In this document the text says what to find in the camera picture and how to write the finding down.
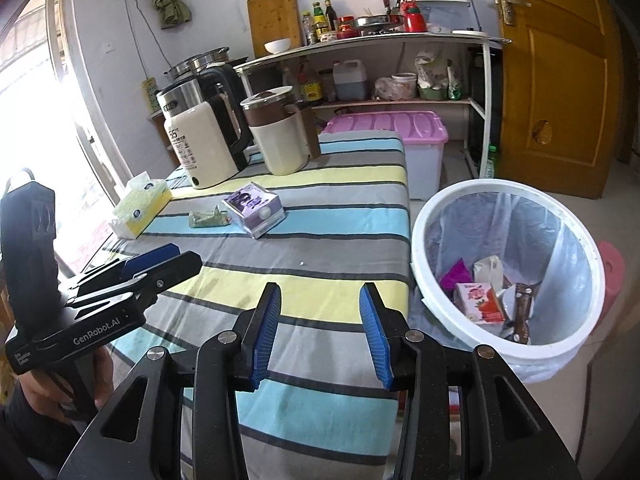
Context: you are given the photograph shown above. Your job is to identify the striped tablecloth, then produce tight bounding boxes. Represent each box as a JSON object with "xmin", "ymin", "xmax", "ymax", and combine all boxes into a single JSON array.
[{"xmin": 95, "ymin": 130, "xmax": 413, "ymax": 480}]

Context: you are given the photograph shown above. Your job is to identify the purple printed box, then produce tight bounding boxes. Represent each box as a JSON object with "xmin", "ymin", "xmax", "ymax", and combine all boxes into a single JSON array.
[{"xmin": 221, "ymin": 181, "xmax": 287, "ymax": 239}]

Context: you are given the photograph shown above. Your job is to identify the purple snack packet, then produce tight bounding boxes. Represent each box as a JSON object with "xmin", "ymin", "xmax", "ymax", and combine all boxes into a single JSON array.
[{"xmin": 440, "ymin": 258, "xmax": 473, "ymax": 291}]

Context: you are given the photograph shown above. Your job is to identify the white bin with plastic liner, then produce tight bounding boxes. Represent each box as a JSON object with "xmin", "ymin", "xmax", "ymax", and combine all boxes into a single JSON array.
[{"xmin": 410, "ymin": 178, "xmax": 600, "ymax": 385}]

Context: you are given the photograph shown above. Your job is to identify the yellow tissue pack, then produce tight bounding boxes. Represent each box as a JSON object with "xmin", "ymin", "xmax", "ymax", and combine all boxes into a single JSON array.
[{"xmin": 111, "ymin": 172, "xmax": 173, "ymax": 239}]

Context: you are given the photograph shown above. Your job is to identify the white paper carton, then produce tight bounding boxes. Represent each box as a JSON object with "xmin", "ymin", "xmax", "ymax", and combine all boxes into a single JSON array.
[{"xmin": 472, "ymin": 255, "xmax": 507, "ymax": 288}]

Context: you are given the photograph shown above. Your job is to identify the green bottle with yellow label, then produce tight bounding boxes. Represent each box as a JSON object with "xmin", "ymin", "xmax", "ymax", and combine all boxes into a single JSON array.
[{"xmin": 313, "ymin": 1, "xmax": 331, "ymax": 41}]

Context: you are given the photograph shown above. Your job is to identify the plastic jug with dark liquid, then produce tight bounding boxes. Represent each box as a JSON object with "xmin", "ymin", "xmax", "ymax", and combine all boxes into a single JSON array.
[{"xmin": 332, "ymin": 59, "xmax": 368, "ymax": 102}]

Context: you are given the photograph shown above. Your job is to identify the crumpled plastic bag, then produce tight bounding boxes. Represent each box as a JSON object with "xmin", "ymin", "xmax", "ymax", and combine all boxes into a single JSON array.
[{"xmin": 374, "ymin": 77, "xmax": 401, "ymax": 101}]

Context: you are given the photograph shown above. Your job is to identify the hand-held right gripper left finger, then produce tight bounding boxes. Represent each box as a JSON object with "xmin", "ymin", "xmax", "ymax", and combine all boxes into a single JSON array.
[{"xmin": 55, "ymin": 282, "xmax": 283, "ymax": 480}]

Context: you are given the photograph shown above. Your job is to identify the cream mug with brown band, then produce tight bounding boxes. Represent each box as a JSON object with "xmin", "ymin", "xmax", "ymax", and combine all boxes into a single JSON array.
[{"xmin": 240, "ymin": 86, "xmax": 322, "ymax": 177}]

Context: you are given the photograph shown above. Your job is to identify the steel pot with lid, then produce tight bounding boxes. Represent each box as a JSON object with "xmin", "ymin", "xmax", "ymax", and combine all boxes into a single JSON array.
[{"xmin": 169, "ymin": 47, "xmax": 248, "ymax": 79}]

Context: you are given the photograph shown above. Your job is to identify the green snack wrapper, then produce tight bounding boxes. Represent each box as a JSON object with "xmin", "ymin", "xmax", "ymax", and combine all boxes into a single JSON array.
[{"xmin": 188, "ymin": 206, "xmax": 231, "ymax": 228}]

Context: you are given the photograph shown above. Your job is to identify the white shelf unit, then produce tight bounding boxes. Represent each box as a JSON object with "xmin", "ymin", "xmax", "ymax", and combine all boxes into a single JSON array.
[{"xmin": 235, "ymin": 30, "xmax": 512, "ymax": 181}]

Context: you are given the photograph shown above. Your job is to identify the pink plastic stool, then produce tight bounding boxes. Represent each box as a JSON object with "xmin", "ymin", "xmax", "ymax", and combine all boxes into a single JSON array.
[{"xmin": 596, "ymin": 240, "xmax": 627, "ymax": 322}]

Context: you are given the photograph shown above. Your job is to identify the brass door handle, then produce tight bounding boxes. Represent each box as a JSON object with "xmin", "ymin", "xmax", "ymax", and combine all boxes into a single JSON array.
[{"xmin": 495, "ymin": 0, "xmax": 531, "ymax": 26}]

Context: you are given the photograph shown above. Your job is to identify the stainless steel electric kettle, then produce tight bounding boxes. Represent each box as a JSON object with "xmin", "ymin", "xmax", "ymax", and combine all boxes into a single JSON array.
[{"xmin": 156, "ymin": 64, "xmax": 241, "ymax": 121}]

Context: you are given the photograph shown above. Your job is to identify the steel pan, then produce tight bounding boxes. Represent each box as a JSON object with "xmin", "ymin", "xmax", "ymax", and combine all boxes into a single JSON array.
[{"xmin": 351, "ymin": 15, "xmax": 405, "ymax": 36}]

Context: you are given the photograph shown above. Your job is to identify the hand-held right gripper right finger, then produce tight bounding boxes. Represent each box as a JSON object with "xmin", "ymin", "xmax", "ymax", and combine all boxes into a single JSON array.
[{"xmin": 359, "ymin": 282, "xmax": 573, "ymax": 480}]

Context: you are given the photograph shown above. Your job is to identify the clear plastic container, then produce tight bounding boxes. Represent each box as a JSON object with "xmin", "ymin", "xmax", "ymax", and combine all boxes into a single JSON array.
[{"xmin": 415, "ymin": 0, "xmax": 471, "ymax": 33}]

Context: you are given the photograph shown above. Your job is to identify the yellow wooden door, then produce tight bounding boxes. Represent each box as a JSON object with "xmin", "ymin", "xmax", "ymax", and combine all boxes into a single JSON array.
[{"xmin": 487, "ymin": 0, "xmax": 623, "ymax": 200}]

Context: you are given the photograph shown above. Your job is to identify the red thermos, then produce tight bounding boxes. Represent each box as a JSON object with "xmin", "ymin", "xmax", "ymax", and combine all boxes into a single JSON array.
[{"xmin": 401, "ymin": 0, "xmax": 427, "ymax": 32}]

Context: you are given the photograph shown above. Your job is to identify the white jar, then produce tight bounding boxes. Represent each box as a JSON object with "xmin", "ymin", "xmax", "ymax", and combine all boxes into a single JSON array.
[{"xmin": 391, "ymin": 73, "xmax": 418, "ymax": 100}]

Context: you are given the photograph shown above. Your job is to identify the brown snack wrapper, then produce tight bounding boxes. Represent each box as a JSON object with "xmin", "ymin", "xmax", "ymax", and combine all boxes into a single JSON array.
[{"xmin": 507, "ymin": 282, "xmax": 538, "ymax": 345}]

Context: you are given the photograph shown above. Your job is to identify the white plastic bags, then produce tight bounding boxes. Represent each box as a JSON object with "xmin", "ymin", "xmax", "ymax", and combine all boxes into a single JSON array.
[{"xmin": 415, "ymin": 50, "xmax": 463, "ymax": 101}]

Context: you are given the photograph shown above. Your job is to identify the pink carton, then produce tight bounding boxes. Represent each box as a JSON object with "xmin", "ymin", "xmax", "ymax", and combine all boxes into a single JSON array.
[{"xmin": 454, "ymin": 282, "xmax": 506, "ymax": 323}]

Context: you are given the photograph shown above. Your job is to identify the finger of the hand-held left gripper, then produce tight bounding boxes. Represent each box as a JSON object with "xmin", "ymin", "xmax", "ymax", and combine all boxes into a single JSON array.
[
  {"xmin": 65, "ymin": 251, "xmax": 203, "ymax": 311},
  {"xmin": 67, "ymin": 242, "xmax": 181, "ymax": 291}
]

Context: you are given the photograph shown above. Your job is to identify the wooden cutting board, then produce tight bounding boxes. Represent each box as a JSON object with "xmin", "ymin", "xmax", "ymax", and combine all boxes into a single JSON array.
[{"xmin": 247, "ymin": 0, "xmax": 303, "ymax": 58}]

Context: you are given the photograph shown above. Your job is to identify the cream electric kettle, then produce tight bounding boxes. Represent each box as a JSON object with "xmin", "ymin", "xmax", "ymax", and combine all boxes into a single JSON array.
[{"xmin": 164, "ymin": 94, "xmax": 254, "ymax": 190}]

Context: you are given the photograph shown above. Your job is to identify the clear storage box pink lid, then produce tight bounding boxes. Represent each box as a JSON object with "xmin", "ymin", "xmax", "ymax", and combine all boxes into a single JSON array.
[{"xmin": 320, "ymin": 110, "xmax": 449, "ymax": 201}]

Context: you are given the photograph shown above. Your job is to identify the person's left hand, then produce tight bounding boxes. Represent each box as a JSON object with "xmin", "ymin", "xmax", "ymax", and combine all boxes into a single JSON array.
[{"xmin": 17, "ymin": 347, "xmax": 115, "ymax": 423}]

